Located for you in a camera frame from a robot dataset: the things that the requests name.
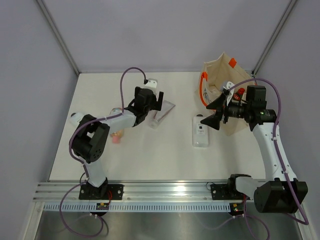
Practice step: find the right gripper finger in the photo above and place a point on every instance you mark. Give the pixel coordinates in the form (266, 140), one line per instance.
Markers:
(213, 121)
(217, 104)

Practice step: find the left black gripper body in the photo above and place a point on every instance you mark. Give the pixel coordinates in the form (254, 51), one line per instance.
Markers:
(154, 105)

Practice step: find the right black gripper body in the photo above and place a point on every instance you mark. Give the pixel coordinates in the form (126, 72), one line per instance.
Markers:
(234, 109)

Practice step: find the green bottle red cap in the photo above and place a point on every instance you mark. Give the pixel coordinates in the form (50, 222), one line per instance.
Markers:
(239, 94)

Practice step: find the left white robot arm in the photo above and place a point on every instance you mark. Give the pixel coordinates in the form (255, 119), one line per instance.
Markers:
(88, 142)

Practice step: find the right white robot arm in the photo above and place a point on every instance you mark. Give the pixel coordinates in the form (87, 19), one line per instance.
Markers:
(281, 192)

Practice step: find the white rectangular bottle black cap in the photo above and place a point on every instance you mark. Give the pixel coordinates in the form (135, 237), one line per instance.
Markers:
(200, 132)

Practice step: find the clear squeeze tube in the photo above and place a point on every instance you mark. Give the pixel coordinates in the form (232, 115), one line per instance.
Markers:
(159, 116)

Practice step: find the peach bottle pink cap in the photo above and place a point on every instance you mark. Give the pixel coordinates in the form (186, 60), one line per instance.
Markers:
(116, 136)

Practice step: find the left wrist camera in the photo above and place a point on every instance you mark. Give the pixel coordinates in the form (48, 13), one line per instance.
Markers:
(151, 84)

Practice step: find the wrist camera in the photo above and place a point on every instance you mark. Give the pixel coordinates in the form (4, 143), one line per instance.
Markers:
(151, 84)
(227, 90)

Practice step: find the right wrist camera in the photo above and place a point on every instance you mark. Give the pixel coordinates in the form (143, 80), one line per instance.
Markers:
(227, 90)

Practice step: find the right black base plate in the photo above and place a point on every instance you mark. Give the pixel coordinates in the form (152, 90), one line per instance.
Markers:
(235, 192)

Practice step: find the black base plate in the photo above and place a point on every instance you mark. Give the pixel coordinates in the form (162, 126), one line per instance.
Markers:
(235, 192)
(104, 192)

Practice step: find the aluminium mounting rail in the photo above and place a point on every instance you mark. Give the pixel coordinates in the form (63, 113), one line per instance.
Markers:
(131, 192)

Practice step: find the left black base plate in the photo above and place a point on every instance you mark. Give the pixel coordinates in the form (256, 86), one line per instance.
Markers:
(104, 192)

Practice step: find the right aluminium frame post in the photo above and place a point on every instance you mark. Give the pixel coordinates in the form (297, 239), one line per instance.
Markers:
(274, 36)

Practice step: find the aluminium frame post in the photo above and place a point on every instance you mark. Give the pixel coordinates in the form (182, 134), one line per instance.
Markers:
(43, 8)
(274, 36)

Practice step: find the white slotted cable duct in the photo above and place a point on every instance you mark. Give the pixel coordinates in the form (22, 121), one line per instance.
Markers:
(140, 207)

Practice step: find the left aluminium frame post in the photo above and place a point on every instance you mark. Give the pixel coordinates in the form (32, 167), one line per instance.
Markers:
(43, 8)

